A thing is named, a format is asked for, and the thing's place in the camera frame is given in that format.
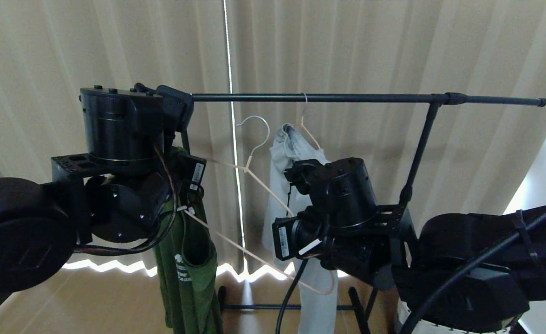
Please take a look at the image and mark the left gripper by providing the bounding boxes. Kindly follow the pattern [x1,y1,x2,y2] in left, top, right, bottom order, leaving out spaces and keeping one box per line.
[175,152,207,200]

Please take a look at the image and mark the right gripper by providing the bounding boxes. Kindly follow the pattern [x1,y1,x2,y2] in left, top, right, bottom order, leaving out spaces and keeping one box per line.
[273,216,329,261]

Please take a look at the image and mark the pink clothes hanger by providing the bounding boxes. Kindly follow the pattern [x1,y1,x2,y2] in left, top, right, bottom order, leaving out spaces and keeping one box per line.
[185,115,337,296]
[300,94,322,150]

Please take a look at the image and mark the pale grey shorts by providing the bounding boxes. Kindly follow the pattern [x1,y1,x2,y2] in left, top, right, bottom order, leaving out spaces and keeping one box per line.
[260,123,339,334]

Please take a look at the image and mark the green garment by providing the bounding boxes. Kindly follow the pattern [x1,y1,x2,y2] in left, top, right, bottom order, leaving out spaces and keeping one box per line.
[154,193,225,334]

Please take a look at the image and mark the white laundry basket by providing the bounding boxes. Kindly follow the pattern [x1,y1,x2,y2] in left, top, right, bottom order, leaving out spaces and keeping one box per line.
[394,297,527,334]

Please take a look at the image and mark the black clothes rack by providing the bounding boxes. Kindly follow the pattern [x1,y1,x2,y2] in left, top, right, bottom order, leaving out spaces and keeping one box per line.
[180,92,546,334]

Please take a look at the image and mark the beige curtain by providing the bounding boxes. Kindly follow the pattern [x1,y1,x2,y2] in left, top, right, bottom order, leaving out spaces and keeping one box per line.
[0,0,546,283]

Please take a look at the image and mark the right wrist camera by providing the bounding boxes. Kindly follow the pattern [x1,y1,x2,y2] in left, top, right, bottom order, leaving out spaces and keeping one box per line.
[285,159,334,195]

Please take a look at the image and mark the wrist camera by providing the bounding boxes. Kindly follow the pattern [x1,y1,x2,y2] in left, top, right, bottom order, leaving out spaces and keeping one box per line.
[285,159,334,195]
[155,85,195,134]

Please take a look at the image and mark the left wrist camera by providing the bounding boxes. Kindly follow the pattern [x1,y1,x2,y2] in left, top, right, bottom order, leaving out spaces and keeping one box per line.
[155,85,195,134]

